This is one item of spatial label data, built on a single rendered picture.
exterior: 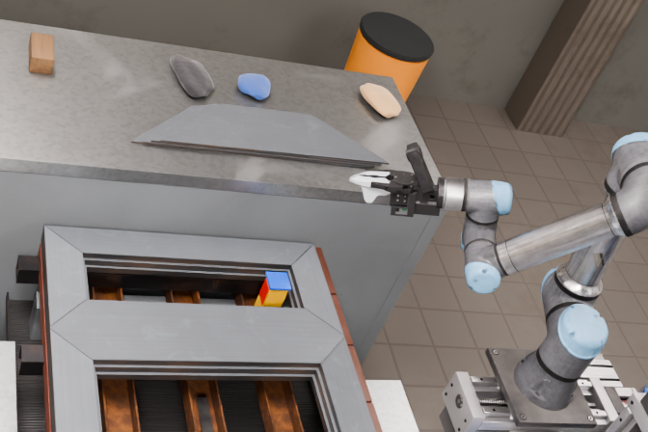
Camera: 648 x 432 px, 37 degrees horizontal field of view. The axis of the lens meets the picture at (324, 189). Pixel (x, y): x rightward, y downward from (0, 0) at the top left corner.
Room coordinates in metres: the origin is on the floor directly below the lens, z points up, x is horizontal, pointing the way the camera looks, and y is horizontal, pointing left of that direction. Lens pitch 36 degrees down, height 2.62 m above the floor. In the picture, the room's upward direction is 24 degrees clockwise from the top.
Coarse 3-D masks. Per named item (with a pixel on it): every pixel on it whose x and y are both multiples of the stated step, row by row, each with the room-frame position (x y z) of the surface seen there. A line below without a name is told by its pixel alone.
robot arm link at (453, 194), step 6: (450, 180) 1.84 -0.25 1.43; (456, 180) 1.85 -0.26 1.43; (462, 180) 1.85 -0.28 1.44; (450, 186) 1.83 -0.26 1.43; (456, 186) 1.83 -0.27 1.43; (462, 186) 1.83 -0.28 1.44; (450, 192) 1.82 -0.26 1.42; (456, 192) 1.82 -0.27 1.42; (462, 192) 1.82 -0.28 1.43; (444, 198) 1.81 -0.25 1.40; (450, 198) 1.81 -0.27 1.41; (456, 198) 1.81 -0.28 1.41; (462, 198) 1.81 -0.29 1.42; (444, 204) 1.81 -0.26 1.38; (450, 204) 1.81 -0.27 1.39; (456, 204) 1.81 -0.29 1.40; (456, 210) 1.82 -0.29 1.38
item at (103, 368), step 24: (96, 264) 1.74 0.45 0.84; (120, 264) 1.77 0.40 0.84; (144, 264) 1.80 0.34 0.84; (168, 264) 1.83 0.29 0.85; (192, 264) 1.87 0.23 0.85; (216, 264) 1.90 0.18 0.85; (240, 264) 1.93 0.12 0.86; (264, 264) 1.97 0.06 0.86; (48, 312) 1.51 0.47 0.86; (48, 336) 1.47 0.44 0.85; (48, 360) 1.42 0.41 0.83; (96, 360) 1.44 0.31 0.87; (120, 360) 1.47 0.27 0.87; (96, 384) 1.41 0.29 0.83; (312, 384) 1.68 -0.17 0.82
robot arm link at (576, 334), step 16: (560, 304) 1.84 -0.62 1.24; (576, 304) 1.82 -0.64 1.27; (560, 320) 1.78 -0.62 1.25; (576, 320) 1.77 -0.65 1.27; (592, 320) 1.80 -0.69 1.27; (560, 336) 1.75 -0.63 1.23; (576, 336) 1.73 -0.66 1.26; (592, 336) 1.75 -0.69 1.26; (544, 352) 1.76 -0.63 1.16; (560, 352) 1.73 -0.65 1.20; (576, 352) 1.72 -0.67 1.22; (592, 352) 1.73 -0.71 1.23; (560, 368) 1.72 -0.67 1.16; (576, 368) 1.73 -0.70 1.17
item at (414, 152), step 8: (416, 144) 1.86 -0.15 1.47; (408, 152) 1.83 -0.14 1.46; (416, 152) 1.83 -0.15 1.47; (408, 160) 1.83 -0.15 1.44; (416, 160) 1.82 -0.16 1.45; (416, 168) 1.82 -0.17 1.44; (424, 168) 1.83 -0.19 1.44; (416, 176) 1.82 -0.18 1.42; (424, 176) 1.82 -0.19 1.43; (424, 184) 1.82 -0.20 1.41; (432, 184) 1.83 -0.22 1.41; (424, 192) 1.81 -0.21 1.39
